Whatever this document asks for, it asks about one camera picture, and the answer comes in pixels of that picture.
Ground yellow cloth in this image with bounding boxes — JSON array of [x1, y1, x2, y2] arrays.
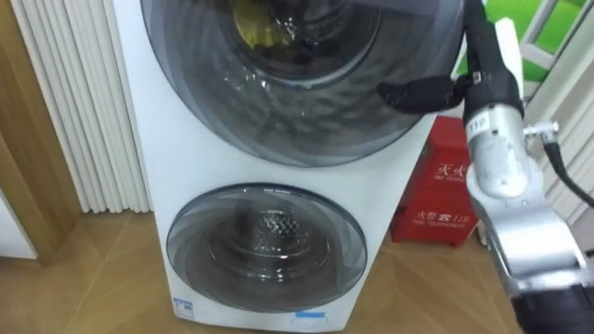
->
[[231, 0, 292, 51]]

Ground white ribbed wall panel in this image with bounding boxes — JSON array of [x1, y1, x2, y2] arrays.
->
[[10, 0, 154, 215]]

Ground red fire extinguisher box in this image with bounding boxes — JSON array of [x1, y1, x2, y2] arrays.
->
[[389, 115, 480, 248]]

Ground white bar frame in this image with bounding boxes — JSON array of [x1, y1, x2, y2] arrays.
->
[[518, 0, 594, 71]]

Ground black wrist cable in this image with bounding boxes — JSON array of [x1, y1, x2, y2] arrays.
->
[[523, 120, 594, 209]]

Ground wooden door frame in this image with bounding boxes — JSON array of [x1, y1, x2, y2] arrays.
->
[[0, 0, 84, 267]]

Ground white stacked washing machine tower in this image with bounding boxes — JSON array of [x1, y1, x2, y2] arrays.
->
[[110, 0, 467, 333]]

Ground white slatted panel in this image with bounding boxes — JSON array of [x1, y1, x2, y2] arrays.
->
[[523, 18, 594, 227]]

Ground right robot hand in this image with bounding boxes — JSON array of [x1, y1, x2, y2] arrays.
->
[[376, 0, 526, 125]]

